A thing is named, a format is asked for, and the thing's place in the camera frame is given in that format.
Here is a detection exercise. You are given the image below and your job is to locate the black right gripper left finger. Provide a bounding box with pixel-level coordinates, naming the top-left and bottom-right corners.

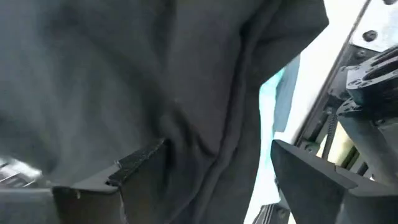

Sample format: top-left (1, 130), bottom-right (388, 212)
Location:
top-left (52, 138), bottom-right (169, 224)

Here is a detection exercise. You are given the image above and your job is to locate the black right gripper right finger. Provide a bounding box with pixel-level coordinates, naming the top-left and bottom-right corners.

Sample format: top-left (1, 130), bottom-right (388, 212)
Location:
top-left (270, 139), bottom-right (398, 224)

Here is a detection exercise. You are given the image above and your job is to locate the turquoise garment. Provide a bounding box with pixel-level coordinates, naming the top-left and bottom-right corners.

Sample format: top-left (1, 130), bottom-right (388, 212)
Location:
top-left (257, 68), bottom-right (285, 206)

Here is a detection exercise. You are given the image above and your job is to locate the black garment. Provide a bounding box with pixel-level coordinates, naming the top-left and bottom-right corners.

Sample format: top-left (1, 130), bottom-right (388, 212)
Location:
top-left (0, 0), bottom-right (330, 224)

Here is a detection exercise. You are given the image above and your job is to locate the white metal corner bracket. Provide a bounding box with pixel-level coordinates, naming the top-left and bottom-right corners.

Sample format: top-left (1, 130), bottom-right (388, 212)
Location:
top-left (349, 0), bottom-right (398, 53)

